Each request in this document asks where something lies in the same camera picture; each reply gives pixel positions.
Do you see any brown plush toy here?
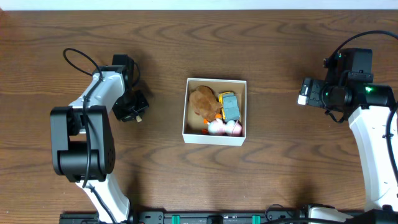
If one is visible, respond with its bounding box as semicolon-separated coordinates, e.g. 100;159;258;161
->
188;86;222;121

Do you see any yellow grey toy car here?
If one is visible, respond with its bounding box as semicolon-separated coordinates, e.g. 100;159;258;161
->
218;91;240;121

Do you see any pink white duck figure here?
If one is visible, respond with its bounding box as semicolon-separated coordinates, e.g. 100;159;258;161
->
201;118;243;137

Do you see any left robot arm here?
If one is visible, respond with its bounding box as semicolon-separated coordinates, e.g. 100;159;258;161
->
50;54;149;223

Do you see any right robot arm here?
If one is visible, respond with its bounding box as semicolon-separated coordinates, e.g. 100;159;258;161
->
298;48;397;223

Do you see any white cardboard box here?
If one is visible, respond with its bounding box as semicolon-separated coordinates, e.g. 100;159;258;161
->
182;78;247;146

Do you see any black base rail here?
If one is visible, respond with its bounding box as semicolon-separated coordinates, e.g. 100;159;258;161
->
59;204;314;224

